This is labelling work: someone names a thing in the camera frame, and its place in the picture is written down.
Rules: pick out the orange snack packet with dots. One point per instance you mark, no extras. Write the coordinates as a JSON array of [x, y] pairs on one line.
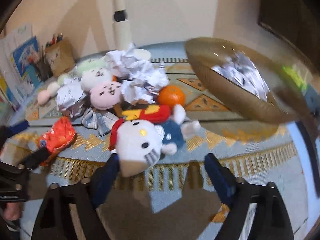
[[59, 137]]

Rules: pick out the person's left hand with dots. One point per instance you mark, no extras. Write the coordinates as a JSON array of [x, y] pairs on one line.
[[12, 211]]

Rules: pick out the green tissue pack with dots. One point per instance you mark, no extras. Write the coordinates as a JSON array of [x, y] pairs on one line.
[[300, 77]]

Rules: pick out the Hello Kitty plush toy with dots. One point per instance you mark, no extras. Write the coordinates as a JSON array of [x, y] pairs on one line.
[[143, 135]]

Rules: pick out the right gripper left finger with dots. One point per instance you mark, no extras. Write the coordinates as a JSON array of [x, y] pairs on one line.
[[54, 220]]

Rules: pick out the gold ribbed bowl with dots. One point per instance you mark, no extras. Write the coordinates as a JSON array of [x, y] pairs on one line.
[[284, 103]]

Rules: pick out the pink plush dumpling toy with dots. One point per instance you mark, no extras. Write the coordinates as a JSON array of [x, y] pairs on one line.
[[51, 91]]

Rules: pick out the row of upright books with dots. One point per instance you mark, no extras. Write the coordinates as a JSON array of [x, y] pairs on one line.
[[19, 77]]

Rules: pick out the tan paper pen holder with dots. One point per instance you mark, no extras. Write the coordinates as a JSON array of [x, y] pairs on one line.
[[60, 57]]

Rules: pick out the checked grey bow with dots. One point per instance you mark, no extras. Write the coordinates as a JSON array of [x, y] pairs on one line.
[[103, 121]]

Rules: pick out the orange tangerine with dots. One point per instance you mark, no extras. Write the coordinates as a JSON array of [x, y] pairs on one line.
[[170, 96]]

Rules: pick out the lined paper ball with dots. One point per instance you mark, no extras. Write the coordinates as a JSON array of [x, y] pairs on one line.
[[69, 94]]

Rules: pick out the three-bear plush toy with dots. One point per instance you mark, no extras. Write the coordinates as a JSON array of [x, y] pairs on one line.
[[99, 83]]

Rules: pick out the patterned blue woven mat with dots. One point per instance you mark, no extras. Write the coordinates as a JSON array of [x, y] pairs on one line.
[[174, 199]]

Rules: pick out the black mesh pen holder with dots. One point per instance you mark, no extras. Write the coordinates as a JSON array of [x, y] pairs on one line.
[[43, 68]]

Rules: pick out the wall-mounted black television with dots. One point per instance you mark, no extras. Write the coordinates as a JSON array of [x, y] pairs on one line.
[[294, 21]]

